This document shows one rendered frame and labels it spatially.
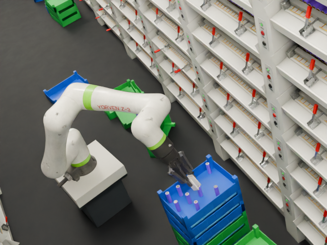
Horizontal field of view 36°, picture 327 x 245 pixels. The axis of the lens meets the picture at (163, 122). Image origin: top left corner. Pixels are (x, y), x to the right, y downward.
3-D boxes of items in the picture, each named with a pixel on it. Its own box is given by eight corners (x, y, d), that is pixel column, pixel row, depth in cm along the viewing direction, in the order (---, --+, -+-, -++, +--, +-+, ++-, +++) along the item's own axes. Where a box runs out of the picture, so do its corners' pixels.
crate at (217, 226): (195, 250, 223) (191, 239, 218) (169, 223, 237) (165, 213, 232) (245, 210, 232) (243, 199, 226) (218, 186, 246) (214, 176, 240)
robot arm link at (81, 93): (63, 113, 235) (54, 93, 228) (78, 95, 243) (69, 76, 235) (95, 118, 227) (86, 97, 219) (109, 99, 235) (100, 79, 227)
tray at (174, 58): (201, 90, 274) (193, 79, 268) (154, 44, 319) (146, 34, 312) (229, 66, 274) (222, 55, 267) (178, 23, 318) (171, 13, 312)
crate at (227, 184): (187, 229, 213) (183, 218, 207) (161, 202, 227) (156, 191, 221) (240, 188, 221) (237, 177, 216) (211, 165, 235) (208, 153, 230)
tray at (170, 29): (194, 62, 262) (182, 44, 252) (146, 18, 306) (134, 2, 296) (224, 36, 261) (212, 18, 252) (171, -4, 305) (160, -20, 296)
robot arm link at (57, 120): (35, 175, 257) (37, 115, 215) (53, 152, 267) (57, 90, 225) (57, 187, 256) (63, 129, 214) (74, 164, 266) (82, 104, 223)
